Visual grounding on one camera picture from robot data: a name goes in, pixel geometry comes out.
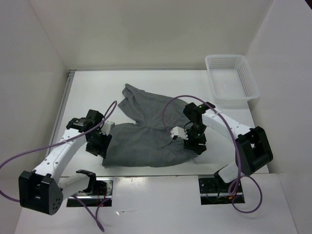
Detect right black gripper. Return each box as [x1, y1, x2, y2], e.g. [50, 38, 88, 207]
[182, 123, 207, 156]

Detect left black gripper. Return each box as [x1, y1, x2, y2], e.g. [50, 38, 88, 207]
[85, 130, 113, 159]

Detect grey shorts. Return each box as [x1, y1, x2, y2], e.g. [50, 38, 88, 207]
[102, 84, 198, 167]

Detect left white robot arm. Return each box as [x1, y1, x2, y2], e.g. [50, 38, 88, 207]
[18, 110, 115, 215]

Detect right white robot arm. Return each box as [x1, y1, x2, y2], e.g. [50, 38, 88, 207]
[183, 103, 273, 192]

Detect white perforated plastic basket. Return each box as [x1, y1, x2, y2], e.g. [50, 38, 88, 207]
[205, 55, 260, 102]

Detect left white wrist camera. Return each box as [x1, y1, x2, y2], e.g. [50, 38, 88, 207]
[100, 121, 115, 136]

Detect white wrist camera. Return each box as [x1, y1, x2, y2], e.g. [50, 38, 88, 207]
[100, 121, 115, 136]
[170, 126, 188, 140]

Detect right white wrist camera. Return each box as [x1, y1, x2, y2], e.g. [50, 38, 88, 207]
[170, 126, 188, 140]

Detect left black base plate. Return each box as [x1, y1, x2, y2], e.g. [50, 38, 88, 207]
[75, 177, 114, 208]

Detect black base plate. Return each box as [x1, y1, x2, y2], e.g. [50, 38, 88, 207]
[198, 175, 245, 205]
[75, 177, 114, 208]

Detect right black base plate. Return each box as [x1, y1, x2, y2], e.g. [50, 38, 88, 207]
[198, 175, 245, 205]

